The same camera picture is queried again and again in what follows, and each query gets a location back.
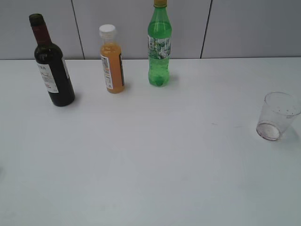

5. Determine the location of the orange juice bottle white cap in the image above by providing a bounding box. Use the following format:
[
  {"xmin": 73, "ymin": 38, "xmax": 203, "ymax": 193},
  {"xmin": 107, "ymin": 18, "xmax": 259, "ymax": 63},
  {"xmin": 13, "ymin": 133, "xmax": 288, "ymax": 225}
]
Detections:
[{"xmin": 99, "ymin": 24, "xmax": 125, "ymax": 94}]

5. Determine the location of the green soda bottle yellow cap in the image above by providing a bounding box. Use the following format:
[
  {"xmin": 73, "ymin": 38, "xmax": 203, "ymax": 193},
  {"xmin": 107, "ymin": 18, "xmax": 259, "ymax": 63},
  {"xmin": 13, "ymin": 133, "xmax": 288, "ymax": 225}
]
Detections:
[{"xmin": 148, "ymin": 0, "xmax": 172, "ymax": 87}]

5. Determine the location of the dark red wine bottle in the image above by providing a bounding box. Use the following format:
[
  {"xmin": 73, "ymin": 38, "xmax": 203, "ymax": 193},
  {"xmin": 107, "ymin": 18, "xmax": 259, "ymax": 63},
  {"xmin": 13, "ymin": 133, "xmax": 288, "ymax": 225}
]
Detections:
[{"xmin": 29, "ymin": 14, "xmax": 75, "ymax": 106}]

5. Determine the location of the transparent plastic cup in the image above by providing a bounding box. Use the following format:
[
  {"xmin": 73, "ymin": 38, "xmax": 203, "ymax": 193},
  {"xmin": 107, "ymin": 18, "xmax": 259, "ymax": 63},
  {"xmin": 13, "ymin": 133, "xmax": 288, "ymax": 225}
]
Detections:
[{"xmin": 256, "ymin": 92, "xmax": 301, "ymax": 141}]

